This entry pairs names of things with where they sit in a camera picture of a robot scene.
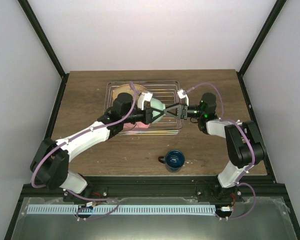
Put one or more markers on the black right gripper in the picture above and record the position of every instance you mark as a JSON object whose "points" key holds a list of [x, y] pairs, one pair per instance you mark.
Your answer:
{"points": [[180, 111]]}

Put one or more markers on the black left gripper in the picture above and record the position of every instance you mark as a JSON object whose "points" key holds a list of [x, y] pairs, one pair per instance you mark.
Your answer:
{"points": [[149, 116]]}

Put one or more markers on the mint green bowl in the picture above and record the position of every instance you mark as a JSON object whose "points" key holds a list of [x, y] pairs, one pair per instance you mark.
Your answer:
{"points": [[156, 104]]}

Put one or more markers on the chrome wire dish rack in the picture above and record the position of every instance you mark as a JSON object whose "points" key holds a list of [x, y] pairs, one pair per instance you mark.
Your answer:
{"points": [[163, 90]]}

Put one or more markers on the plain pink plate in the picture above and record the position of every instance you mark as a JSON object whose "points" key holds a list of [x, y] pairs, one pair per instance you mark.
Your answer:
{"points": [[135, 126]]}

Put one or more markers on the pink plate with bird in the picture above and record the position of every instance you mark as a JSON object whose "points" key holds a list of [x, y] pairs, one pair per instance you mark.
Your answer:
{"points": [[125, 88]]}

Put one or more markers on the dark blue mug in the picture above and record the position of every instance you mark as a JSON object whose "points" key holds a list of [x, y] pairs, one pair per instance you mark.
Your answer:
{"points": [[173, 160]]}

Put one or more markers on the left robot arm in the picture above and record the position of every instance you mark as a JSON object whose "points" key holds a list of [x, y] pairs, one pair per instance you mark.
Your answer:
{"points": [[50, 166]]}

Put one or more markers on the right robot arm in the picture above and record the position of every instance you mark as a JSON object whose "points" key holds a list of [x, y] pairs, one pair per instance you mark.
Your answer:
{"points": [[245, 146]]}

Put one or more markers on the light blue slotted strip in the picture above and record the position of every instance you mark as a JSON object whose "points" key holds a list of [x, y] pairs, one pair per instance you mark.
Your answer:
{"points": [[60, 209]]}

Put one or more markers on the metal front panel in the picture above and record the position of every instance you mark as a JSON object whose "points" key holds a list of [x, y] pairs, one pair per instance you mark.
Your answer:
{"points": [[261, 218]]}

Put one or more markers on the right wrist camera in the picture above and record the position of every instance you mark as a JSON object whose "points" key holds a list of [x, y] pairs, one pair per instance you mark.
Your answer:
{"points": [[183, 96]]}

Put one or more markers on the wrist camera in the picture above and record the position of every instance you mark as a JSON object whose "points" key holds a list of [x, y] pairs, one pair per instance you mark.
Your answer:
{"points": [[145, 96], [183, 96]]}

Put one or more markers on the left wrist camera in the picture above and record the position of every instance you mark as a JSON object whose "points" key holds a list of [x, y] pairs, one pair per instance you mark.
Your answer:
{"points": [[145, 96]]}

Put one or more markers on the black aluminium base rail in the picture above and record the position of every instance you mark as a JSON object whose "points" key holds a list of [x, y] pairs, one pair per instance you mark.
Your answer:
{"points": [[202, 188]]}

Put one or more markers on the right black frame post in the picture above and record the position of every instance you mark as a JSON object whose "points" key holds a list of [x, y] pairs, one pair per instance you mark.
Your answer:
{"points": [[270, 20]]}

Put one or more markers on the black frame post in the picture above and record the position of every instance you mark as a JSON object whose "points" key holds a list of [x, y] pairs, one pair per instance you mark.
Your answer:
{"points": [[33, 20], [270, 20]]}

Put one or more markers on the left black frame post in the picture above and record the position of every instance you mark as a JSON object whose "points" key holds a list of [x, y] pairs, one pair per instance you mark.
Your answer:
{"points": [[33, 20]]}

